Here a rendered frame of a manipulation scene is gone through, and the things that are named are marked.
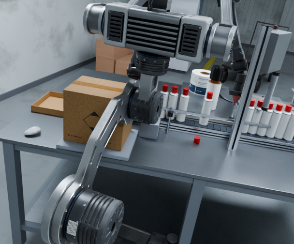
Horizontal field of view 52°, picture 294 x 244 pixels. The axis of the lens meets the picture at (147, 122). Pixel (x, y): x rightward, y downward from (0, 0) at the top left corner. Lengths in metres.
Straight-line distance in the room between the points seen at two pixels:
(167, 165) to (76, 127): 0.48
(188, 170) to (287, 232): 1.06
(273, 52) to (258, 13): 8.68
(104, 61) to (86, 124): 3.50
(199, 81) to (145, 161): 1.00
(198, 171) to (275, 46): 0.68
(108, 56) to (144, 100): 3.66
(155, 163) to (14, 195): 0.84
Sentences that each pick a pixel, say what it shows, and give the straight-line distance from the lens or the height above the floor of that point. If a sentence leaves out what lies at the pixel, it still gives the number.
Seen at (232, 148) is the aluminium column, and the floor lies 0.84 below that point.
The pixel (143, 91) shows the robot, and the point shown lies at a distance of 1.22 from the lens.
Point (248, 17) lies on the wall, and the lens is 10.23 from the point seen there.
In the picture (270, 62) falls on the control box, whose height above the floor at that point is 1.34.
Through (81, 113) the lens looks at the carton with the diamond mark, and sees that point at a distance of 1.45.
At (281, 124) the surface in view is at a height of 0.97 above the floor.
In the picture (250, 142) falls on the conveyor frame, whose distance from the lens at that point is 1.85.
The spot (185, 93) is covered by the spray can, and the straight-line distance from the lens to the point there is 1.74.
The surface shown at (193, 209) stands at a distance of 1.61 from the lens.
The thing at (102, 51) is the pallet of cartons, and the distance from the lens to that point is 4.90.
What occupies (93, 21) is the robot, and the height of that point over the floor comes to 1.45.
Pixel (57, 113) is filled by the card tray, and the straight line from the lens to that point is 1.84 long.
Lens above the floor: 1.64
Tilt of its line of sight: 26 degrees down
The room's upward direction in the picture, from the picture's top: 8 degrees clockwise
